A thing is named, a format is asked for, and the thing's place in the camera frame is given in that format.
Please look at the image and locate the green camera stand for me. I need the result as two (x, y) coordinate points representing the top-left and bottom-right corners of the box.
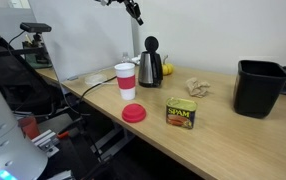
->
(23, 32), (53, 70)

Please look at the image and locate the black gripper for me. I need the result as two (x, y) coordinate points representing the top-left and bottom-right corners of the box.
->
(122, 0), (145, 27)

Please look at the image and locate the black stereo camera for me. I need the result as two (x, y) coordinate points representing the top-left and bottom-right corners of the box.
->
(19, 22), (53, 34)

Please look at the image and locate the crumpled brown paper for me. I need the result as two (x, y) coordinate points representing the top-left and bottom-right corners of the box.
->
(185, 77), (211, 99)

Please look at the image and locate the red silicone cup lid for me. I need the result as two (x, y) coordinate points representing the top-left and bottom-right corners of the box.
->
(121, 103), (147, 124)

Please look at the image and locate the stainless steel electric kettle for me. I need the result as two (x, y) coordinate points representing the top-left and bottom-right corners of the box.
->
(137, 35), (164, 89)

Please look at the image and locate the white cup with red sleeve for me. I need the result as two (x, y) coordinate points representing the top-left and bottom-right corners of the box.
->
(114, 62), (137, 101)

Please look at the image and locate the small yellow pumpkin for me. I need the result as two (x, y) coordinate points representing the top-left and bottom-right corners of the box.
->
(161, 54), (175, 76)

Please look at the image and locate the white charging cable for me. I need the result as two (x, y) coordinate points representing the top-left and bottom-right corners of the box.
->
(130, 54), (142, 67)

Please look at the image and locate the aluminium profile bracket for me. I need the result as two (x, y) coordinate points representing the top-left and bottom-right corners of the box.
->
(31, 129), (61, 158)

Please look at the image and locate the clear plastic lid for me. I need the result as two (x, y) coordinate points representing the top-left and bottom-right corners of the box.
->
(84, 73), (108, 86)

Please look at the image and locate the orange handled tool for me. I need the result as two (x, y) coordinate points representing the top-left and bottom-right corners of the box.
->
(56, 130), (71, 140)

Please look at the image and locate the black landfill bin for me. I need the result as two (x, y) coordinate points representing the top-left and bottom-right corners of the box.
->
(233, 59), (286, 119)

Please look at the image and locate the white divider panel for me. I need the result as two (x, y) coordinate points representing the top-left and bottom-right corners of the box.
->
(27, 0), (135, 83)

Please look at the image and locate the black table cable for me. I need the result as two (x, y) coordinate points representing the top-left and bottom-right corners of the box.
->
(77, 75), (118, 116)

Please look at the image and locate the red plastic cup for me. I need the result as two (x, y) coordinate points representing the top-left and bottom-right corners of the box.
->
(17, 116), (41, 141)

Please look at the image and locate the clear plastic water bottle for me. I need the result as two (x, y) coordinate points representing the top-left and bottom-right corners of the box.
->
(120, 52), (132, 65)

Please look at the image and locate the Spam meat can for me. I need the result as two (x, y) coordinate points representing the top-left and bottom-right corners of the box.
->
(165, 96), (198, 130)

